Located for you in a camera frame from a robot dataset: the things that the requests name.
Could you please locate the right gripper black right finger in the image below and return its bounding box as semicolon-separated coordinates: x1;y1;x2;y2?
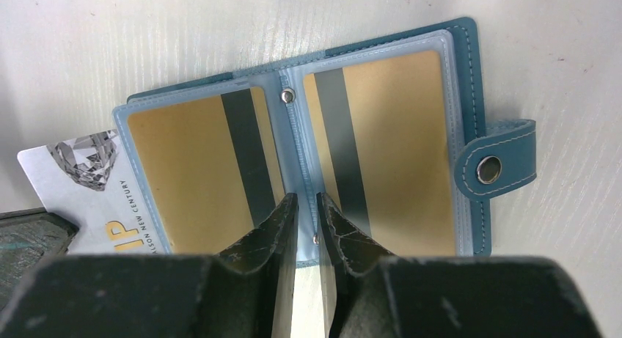
316;193;395;337

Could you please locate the gold card sleeve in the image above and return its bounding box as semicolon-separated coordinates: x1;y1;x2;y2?
303;51;456;256
127;87;285;254

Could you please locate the gold card right sleeve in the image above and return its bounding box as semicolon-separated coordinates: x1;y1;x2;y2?
303;51;456;256

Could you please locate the blue leather card holder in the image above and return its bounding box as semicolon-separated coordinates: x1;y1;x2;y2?
113;17;537;268

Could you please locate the gold card left sleeve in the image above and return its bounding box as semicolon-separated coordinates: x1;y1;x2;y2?
127;87;285;254

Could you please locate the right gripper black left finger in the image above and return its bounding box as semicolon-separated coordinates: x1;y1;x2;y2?
219;193;299;337

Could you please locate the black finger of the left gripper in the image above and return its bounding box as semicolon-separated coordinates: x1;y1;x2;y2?
1;207;79;308

